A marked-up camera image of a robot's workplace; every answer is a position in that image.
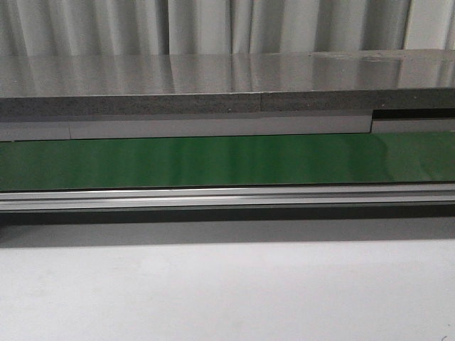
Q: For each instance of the aluminium conveyor frame rail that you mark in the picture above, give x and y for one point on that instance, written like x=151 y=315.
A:
x=246 y=196

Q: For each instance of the grey stone countertop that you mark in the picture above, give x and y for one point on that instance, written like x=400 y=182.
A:
x=88 y=87

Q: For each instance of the white pleated curtain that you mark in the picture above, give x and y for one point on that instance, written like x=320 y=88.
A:
x=33 y=28

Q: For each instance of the green conveyor belt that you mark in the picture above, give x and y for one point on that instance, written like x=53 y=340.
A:
x=227 y=161

